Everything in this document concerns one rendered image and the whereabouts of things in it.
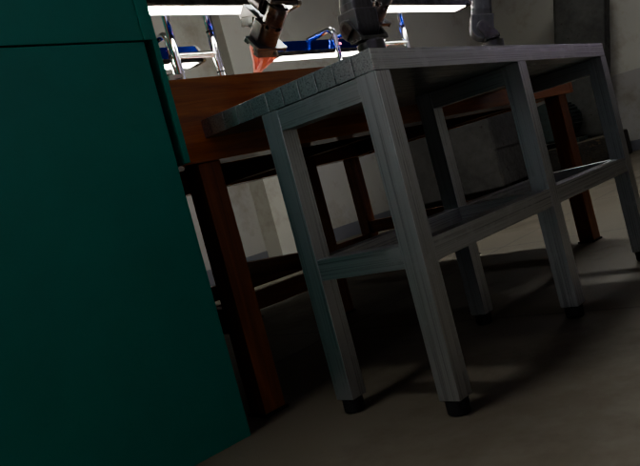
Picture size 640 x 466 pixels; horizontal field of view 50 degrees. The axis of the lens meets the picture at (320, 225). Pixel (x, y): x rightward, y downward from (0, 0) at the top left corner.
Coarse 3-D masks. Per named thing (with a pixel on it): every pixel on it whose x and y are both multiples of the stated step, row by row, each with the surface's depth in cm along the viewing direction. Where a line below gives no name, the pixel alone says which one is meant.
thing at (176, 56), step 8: (168, 16) 205; (208, 16) 215; (168, 24) 205; (208, 24) 215; (168, 32) 205; (208, 32) 215; (168, 40) 206; (216, 40) 217; (176, 48) 206; (216, 48) 216; (176, 56) 205; (184, 56) 208; (192, 56) 210; (200, 56) 212; (208, 56) 214; (216, 56) 216; (176, 64) 206; (216, 64) 216; (176, 72) 206; (184, 72) 207; (224, 72) 216
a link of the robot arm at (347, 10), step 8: (344, 0) 153; (352, 0) 151; (360, 0) 152; (368, 0) 153; (344, 8) 153; (352, 8) 151; (360, 8) 151; (368, 8) 153; (344, 16) 153; (352, 16) 151; (360, 16) 151; (368, 16) 152; (376, 16) 154; (360, 24) 151; (368, 24) 152; (376, 24) 154; (368, 32) 153; (376, 32) 155
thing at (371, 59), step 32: (352, 64) 121; (384, 64) 121; (416, 64) 129; (448, 64) 137; (480, 64) 149; (544, 64) 185; (576, 64) 210; (256, 96) 138; (288, 96) 132; (416, 96) 181; (224, 128) 146; (256, 128) 157
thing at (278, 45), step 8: (264, 24) 177; (264, 32) 178; (272, 32) 178; (280, 32) 179; (248, 40) 179; (264, 40) 179; (272, 40) 179; (256, 48) 178; (264, 48) 179; (272, 48) 180; (280, 48) 182
